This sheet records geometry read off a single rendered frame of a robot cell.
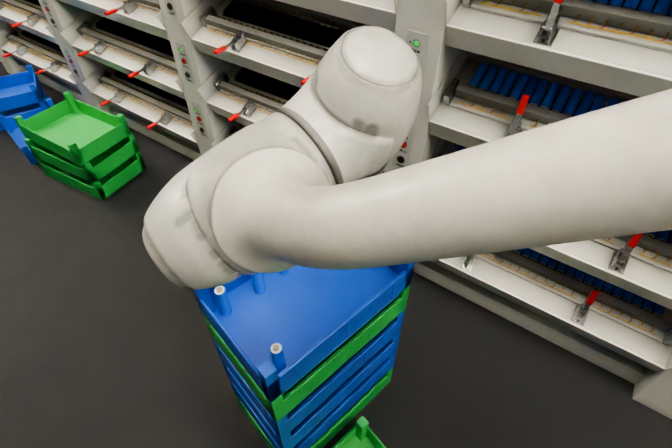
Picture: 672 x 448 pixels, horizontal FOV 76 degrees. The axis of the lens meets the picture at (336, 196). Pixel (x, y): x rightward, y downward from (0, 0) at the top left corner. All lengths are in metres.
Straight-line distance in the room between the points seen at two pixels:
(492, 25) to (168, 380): 1.03
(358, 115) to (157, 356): 0.97
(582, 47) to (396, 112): 0.46
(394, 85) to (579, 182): 0.20
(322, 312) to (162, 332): 0.62
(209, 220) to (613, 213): 0.26
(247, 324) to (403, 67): 0.50
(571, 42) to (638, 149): 0.60
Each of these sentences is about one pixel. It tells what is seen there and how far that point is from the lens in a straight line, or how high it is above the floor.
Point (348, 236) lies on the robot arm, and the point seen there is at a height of 0.85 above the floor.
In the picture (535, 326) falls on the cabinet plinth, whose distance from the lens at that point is 1.26.
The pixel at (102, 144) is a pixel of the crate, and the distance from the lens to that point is 1.60.
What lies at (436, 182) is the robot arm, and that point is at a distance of 0.22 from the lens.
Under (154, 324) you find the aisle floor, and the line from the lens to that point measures 1.28.
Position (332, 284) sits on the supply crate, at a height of 0.40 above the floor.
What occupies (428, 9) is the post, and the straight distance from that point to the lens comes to 0.82.
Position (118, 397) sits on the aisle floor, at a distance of 1.22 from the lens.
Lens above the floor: 1.03
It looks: 44 degrees down
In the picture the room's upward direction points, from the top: straight up
